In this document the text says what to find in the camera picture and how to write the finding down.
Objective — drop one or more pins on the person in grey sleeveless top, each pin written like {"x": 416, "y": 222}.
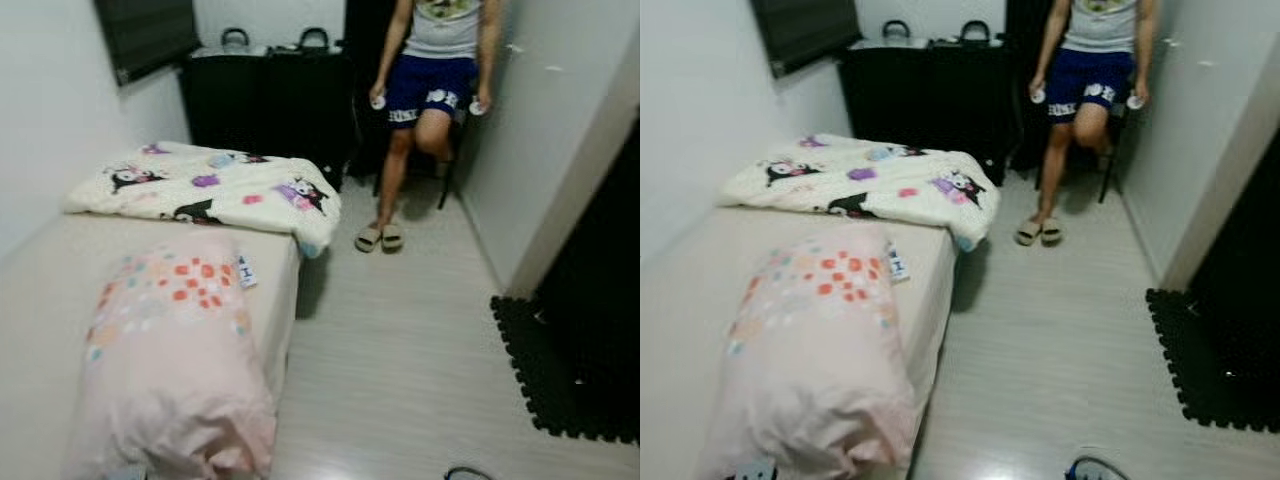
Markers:
{"x": 440, "y": 30}
{"x": 1100, "y": 25}

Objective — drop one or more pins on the white wardrobe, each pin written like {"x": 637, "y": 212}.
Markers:
{"x": 540, "y": 150}
{"x": 1200, "y": 140}

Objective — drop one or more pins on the black chair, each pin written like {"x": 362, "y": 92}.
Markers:
{"x": 447, "y": 185}
{"x": 1106, "y": 180}

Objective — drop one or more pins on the sleeveless person left hand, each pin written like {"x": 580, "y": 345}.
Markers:
{"x": 1139, "y": 89}
{"x": 481, "y": 95}

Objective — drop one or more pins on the sleeveless person right hand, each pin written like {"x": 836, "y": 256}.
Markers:
{"x": 1038, "y": 84}
{"x": 378, "y": 89}

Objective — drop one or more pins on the cream cartoon print quilt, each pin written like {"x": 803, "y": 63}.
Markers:
{"x": 860, "y": 180}
{"x": 200, "y": 190}

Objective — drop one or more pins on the beige slipper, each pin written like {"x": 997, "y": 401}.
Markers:
{"x": 1028, "y": 234}
{"x": 392, "y": 237}
{"x": 368, "y": 240}
{"x": 1052, "y": 231}

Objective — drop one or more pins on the black wall television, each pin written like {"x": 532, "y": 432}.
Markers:
{"x": 145, "y": 35}
{"x": 805, "y": 30}

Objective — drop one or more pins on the cream sheeted mattress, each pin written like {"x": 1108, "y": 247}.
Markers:
{"x": 40, "y": 300}
{"x": 690, "y": 290}

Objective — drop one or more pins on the black foam puzzle mat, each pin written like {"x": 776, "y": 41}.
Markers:
{"x": 1215, "y": 380}
{"x": 560, "y": 390}

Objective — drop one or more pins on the black case grey lid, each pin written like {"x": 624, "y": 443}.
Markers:
{"x": 885, "y": 90}
{"x": 225, "y": 100}

